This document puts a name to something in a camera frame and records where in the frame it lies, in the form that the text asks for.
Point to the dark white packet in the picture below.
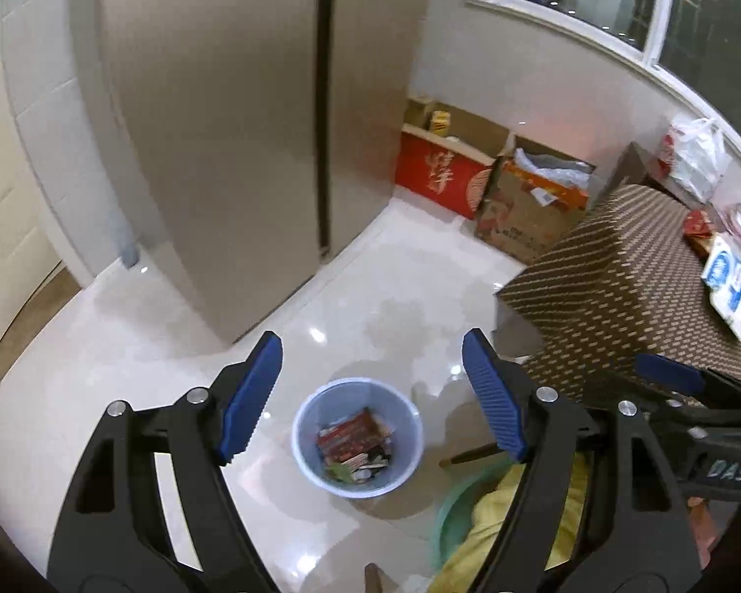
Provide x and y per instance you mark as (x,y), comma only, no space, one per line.
(375,466)

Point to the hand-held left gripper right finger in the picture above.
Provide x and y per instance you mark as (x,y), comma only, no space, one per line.
(494,401)

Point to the red cardboard box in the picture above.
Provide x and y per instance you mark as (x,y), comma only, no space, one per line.
(435,176)

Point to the green basin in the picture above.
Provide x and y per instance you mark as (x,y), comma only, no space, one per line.
(460,512)

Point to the green wrapper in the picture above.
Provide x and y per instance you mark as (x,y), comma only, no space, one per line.
(344,472)

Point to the crumpled white plastic sheet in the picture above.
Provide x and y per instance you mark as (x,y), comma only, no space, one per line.
(552,167)

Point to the blue plastic waste bin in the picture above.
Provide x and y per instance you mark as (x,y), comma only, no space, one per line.
(309,445)

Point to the cream panel door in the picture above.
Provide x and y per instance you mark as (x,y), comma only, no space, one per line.
(6,247)

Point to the white red plastic bag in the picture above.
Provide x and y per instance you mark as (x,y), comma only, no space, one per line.
(698,157)

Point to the red snack packet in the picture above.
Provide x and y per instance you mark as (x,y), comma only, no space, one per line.
(352,435)

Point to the white blue tissue pack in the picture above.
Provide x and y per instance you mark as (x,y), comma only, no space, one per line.
(728,278)

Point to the beige double-door refrigerator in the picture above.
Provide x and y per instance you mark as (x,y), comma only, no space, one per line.
(210,136)

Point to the grey refrigerator foot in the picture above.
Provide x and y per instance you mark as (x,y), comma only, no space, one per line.
(129,254)

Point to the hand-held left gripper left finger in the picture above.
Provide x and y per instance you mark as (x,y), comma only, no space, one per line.
(250,401)

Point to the person's yellow garment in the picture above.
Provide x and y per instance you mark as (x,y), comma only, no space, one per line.
(488,519)

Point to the person's right forearm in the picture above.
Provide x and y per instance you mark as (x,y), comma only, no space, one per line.
(707,525)

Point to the small red packet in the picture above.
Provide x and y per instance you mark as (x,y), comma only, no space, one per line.
(699,225)

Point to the brown printed cardboard box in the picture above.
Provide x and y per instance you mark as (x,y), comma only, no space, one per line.
(518,222)

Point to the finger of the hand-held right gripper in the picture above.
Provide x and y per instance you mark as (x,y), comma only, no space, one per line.
(716,423)
(667,374)

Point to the yellow packet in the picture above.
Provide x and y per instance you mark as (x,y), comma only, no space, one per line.
(441,123)

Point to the brown patterned tablecloth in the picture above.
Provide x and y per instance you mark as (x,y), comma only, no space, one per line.
(623,272)

